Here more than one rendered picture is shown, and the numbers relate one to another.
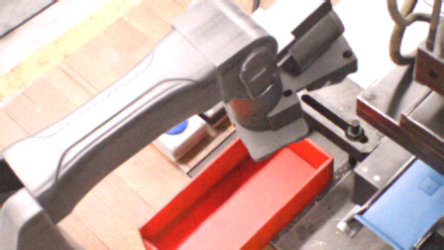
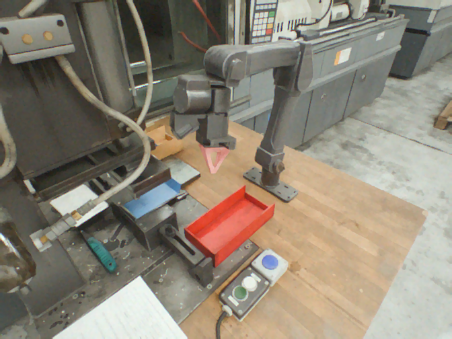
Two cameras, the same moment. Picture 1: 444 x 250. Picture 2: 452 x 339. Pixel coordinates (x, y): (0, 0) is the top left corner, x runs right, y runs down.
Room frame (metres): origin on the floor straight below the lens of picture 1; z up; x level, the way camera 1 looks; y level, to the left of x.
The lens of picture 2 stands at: (1.06, -0.09, 1.53)
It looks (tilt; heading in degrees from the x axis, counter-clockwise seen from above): 38 degrees down; 172
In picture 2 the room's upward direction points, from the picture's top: straight up
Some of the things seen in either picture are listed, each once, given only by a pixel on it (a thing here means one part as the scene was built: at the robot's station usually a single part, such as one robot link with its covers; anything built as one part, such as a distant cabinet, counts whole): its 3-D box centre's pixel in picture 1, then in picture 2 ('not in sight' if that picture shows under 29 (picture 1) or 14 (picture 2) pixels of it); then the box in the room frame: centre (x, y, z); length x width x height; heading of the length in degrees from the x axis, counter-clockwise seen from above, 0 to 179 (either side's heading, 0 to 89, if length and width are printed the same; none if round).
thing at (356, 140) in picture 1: (331, 126); (181, 247); (0.63, -0.15, 0.95); 0.15 x 0.03 x 0.10; 38
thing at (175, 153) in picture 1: (175, 134); (268, 268); (0.69, 0.07, 0.90); 0.07 x 0.07 x 0.06; 38
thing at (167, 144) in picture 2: not in sight; (147, 149); (0.14, -0.28, 0.93); 0.25 x 0.13 x 0.08; 128
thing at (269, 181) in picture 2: not in sight; (270, 175); (0.37, 0.16, 0.94); 0.20 x 0.07 x 0.08; 38
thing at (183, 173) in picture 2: not in sight; (168, 174); (0.28, -0.19, 0.91); 0.17 x 0.16 x 0.02; 38
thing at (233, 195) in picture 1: (238, 202); (231, 221); (0.54, -0.01, 0.93); 0.25 x 0.12 x 0.06; 128
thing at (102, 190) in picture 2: not in sight; (103, 187); (0.36, -0.39, 0.95); 0.15 x 0.03 x 0.10; 38
